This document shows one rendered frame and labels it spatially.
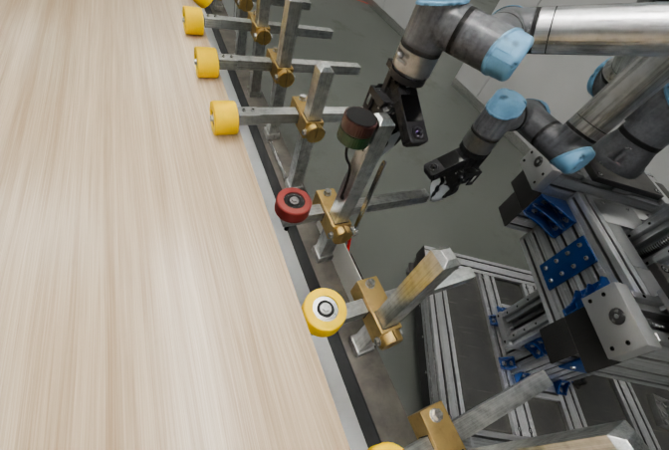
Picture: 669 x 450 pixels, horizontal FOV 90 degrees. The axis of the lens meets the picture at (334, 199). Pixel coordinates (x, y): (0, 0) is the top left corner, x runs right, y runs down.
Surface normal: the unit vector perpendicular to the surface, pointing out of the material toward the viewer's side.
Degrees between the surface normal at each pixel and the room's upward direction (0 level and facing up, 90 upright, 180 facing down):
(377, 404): 0
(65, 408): 0
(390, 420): 0
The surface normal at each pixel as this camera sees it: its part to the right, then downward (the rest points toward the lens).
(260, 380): 0.27, -0.64
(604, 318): -0.96, -0.25
